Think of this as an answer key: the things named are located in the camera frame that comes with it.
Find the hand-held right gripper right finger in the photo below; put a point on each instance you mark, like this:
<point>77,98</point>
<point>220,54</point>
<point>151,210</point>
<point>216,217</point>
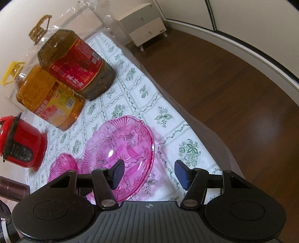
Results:
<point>182,175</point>

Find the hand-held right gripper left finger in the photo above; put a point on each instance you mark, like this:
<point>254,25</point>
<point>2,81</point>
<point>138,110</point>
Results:
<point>118,174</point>

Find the large pink glass bowl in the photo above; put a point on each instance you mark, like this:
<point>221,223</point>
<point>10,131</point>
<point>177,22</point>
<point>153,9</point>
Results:
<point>130,140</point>

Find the small pink glass bowl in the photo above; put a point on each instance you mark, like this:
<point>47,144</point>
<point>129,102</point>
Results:
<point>63,163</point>

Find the clear plastic table cover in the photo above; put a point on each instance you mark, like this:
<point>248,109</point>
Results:
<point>210,130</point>

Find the floral white tablecloth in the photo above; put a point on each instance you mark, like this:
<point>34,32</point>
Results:
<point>144,91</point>

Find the red electric cooker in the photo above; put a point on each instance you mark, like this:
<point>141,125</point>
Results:
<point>25,144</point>

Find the golden oil bottle yellow label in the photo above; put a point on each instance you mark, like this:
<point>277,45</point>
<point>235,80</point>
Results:
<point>46,100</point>

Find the maroon thermos flask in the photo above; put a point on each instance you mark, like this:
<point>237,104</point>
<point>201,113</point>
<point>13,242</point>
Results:
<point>11,187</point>

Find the dark oil bottle red label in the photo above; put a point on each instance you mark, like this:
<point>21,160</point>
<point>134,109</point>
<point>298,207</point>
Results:
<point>77,63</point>

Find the white nightstand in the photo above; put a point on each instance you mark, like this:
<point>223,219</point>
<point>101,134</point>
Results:
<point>142,23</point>

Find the white wardrobe with black stripes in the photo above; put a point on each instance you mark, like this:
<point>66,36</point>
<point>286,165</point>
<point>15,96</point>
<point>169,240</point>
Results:
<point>186,9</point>

